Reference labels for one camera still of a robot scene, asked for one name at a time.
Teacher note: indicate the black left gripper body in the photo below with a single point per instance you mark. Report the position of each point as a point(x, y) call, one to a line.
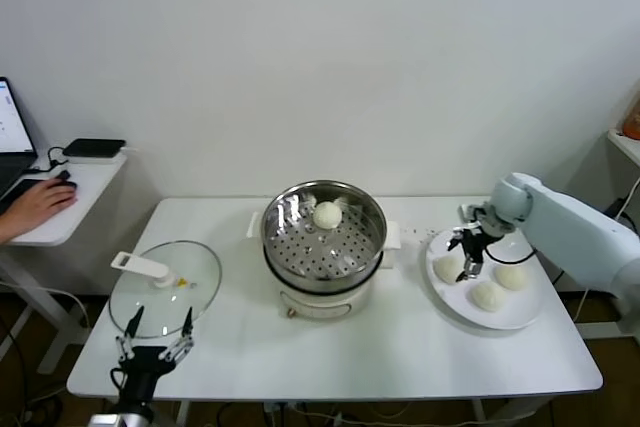
point(145, 359)

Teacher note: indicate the white side table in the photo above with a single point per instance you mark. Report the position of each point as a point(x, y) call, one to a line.
point(95, 197)

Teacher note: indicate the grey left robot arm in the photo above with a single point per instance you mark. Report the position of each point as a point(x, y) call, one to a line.
point(120, 419)

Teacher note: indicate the orange object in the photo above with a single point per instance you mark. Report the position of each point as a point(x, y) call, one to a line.
point(632, 122)

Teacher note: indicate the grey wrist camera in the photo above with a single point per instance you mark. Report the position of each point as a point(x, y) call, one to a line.
point(470, 212)

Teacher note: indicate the person's forearm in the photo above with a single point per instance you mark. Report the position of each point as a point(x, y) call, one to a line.
point(5, 229)

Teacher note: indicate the black laptop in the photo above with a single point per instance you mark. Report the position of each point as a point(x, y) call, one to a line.
point(15, 172)

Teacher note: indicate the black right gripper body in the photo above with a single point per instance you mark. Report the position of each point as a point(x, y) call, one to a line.
point(477, 244)

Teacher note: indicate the black flat drive box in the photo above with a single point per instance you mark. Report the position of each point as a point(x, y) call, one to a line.
point(94, 147)

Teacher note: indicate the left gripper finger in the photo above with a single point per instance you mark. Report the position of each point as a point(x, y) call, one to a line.
point(184, 339)
point(127, 344)

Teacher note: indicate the white round plate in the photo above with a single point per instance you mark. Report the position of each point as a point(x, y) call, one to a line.
point(450, 302)

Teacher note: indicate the white flat box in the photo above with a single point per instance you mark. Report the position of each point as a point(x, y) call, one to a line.
point(100, 161)

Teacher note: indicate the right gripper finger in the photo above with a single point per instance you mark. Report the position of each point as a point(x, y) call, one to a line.
point(472, 268)
point(457, 239)

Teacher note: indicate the stainless steel steamer basket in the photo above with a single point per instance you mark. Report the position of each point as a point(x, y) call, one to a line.
point(362, 232)

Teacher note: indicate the white steamed baozi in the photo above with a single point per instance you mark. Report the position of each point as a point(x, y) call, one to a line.
point(327, 215)
point(487, 296)
point(446, 269)
point(511, 277)

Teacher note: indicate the person's hand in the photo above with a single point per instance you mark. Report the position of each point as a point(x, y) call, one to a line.
point(42, 204)

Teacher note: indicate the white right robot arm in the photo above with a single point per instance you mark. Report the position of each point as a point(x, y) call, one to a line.
point(575, 227)

